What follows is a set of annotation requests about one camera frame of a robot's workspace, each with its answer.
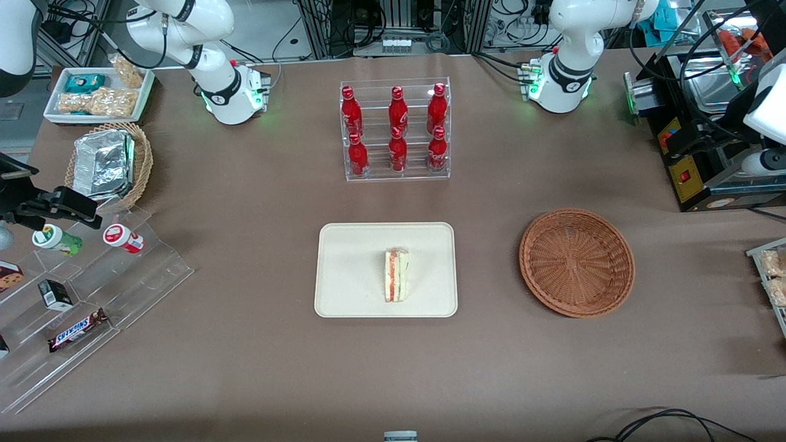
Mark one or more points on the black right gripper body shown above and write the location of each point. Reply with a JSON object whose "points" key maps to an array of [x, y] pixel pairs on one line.
{"points": [[13, 199]]}

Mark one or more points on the triangular sandwich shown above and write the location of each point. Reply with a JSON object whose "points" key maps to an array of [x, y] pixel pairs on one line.
{"points": [[397, 276]]}

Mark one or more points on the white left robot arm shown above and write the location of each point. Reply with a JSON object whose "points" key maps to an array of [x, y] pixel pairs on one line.
{"points": [[574, 37]]}

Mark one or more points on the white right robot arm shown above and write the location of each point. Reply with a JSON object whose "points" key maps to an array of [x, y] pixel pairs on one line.
{"points": [[215, 61]]}

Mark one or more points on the small tan wicker basket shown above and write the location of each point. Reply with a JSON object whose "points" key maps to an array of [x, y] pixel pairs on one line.
{"points": [[142, 166]]}

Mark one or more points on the round brown wicker basket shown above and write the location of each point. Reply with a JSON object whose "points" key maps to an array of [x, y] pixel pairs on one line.
{"points": [[577, 264]]}

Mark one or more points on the cream rectangular tray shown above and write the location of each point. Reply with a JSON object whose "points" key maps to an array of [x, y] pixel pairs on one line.
{"points": [[344, 288]]}

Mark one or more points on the green label snack cup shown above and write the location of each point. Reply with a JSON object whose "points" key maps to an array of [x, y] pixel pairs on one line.
{"points": [[58, 240]]}

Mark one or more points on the black food warmer yellow panel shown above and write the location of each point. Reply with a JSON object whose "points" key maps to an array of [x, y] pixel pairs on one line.
{"points": [[681, 178]]}

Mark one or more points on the aluminium foil container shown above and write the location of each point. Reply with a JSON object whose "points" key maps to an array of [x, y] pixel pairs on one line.
{"points": [[101, 162]]}

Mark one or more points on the red label snack cup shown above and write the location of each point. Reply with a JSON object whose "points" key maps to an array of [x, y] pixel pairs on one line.
{"points": [[123, 238]]}

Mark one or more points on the silver metal cylinder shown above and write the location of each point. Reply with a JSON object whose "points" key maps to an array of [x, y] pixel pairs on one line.
{"points": [[642, 98]]}

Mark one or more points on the brown cookie box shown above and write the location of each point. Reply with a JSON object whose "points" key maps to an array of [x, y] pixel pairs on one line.
{"points": [[9, 276]]}

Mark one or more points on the small black box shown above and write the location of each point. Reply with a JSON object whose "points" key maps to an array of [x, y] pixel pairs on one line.
{"points": [[56, 296]]}

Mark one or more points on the white plastic snack bin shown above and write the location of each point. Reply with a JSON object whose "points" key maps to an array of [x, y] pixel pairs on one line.
{"points": [[92, 120]]}

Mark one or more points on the orange fried food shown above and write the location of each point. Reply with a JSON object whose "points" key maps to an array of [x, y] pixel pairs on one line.
{"points": [[731, 43]]}

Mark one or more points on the clear acrylic stepped stand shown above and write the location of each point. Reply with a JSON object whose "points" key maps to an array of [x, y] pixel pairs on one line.
{"points": [[153, 270]]}

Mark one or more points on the large clear peanut bag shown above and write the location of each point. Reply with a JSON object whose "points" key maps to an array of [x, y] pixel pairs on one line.
{"points": [[101, 101]]}

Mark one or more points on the teal plastic bag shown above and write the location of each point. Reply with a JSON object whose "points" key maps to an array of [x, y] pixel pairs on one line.
{"points": [[672, 19]]}

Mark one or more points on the Snickers chocolate bar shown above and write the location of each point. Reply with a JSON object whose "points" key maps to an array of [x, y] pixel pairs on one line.
{"points": [[77, 331]]}

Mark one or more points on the teal snack packet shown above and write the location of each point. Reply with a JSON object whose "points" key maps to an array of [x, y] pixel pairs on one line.
{"points": [[85, 83]]}

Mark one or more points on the wrapped bread packet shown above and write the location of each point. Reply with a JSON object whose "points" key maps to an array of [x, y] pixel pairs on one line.
{"points": [[778, 293], [775, 263]]}

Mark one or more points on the dark snack packet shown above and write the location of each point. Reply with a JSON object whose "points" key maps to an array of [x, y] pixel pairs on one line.
{"points": [[3, 347]]}

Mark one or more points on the small clear snack bag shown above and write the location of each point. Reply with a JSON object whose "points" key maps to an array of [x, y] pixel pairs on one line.
{"points": [[128, 72]]}

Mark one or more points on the red cola bottle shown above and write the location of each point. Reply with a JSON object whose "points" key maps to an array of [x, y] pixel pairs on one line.
{"points": [[352, 113], [398, 110], [438, 153], [437, 107], [358, 156], [398, 153]]}

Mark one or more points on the clear acrylic bottle rack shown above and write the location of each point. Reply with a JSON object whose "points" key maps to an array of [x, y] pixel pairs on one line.
{"points": [[377, 177]]}

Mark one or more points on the white power strip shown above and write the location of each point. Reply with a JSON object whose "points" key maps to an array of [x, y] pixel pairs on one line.
{"points": [[396, 44]]}

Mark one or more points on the small grey device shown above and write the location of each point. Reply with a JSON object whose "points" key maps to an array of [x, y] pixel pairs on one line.
{"points": [[400, 437]]}

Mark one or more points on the aluminium frame equipment rack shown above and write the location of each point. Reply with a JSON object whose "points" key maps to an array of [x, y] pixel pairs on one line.
{"points": [[315, 27]]}

